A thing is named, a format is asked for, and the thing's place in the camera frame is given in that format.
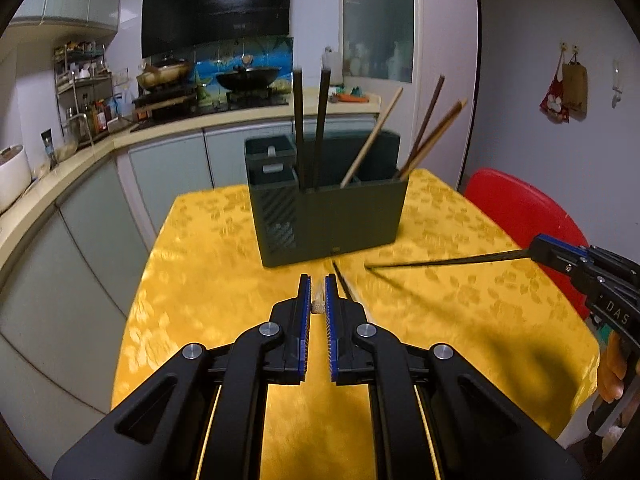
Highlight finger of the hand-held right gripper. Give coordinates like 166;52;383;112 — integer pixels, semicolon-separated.
530;234;591;275

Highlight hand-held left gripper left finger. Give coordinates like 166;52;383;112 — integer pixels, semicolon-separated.
52;274;313;480

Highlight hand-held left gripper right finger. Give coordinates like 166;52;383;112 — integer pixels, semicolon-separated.
324;274;583;480

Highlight dark green utensil holder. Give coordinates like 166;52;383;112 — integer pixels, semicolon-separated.
244;130;410;268

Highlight dark brown chopstick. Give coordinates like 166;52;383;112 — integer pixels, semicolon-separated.
409;75;446;161

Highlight person's right hand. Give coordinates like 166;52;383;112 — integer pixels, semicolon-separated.
596;332;625;405

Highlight red plastic chair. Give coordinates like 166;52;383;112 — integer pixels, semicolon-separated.
464;168;591;321

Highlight yellow floral tablecloth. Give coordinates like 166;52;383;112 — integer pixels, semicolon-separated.
111;169;600;480

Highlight hanging red and brown cloths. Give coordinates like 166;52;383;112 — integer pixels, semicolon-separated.
540;50;571;123

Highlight brown hanging bag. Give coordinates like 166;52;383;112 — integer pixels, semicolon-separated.
562;52;588;115

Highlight brown wooden chopstick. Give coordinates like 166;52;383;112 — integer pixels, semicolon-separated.
400;100;468;179

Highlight beige kitchen countertop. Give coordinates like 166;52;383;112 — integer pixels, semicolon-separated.
0;92;381;271

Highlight black stove top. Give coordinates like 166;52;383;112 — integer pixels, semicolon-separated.
131;94;291;133

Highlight black wok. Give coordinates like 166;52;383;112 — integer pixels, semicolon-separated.
215;65;281;92

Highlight white plastic jug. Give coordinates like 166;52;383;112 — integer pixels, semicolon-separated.
321;46;344;86

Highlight colourful landscape backsplash panel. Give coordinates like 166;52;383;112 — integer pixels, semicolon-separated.
145;36;293;106

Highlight golden wok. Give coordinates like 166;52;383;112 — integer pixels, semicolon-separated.
136;60;193;88

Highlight white rice cooker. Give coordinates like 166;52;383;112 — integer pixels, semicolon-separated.
0;144;33;213

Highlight black range hood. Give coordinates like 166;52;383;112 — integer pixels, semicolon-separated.
141;0;292;58

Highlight metal spice rack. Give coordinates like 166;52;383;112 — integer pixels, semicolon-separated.
53;41;113;146

